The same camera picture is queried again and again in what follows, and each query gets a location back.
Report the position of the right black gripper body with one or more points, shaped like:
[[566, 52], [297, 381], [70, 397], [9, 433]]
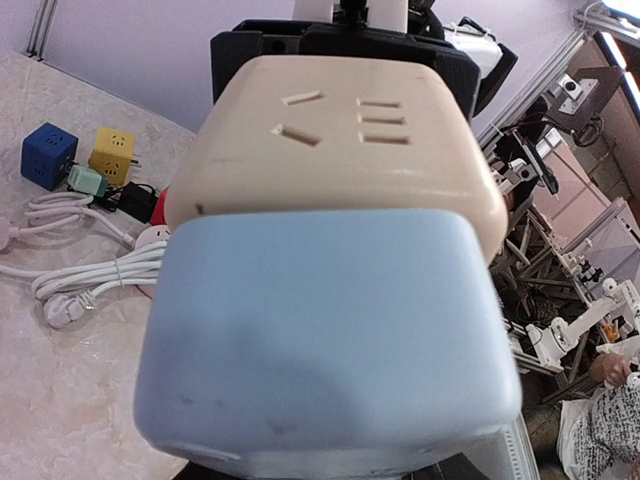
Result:
[[230, 50]]

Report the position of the beige cube socket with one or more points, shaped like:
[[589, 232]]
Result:
[[295, 133]]

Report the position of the yellow cube socket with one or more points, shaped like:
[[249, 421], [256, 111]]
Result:
[[112, 154]]

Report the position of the black plug adapter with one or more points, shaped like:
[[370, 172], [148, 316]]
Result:
[[136, 200]]

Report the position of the red cube socket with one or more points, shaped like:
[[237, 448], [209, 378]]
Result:
[[158, 214]]

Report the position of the white round socket base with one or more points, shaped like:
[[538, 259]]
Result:
[[151, 235]]

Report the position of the light green cube socket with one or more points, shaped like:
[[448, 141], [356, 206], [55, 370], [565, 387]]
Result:
[[85, 180]]

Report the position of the light blue cube socket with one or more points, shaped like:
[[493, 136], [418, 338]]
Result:
[[324, 345]]

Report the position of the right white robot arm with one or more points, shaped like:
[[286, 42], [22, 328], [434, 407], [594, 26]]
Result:
[[494, 59]]

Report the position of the white printed plastic bag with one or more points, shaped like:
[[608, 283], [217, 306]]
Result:
[[599, 437]]

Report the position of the left aluminium frame post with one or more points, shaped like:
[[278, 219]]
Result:
[[40, 29]]

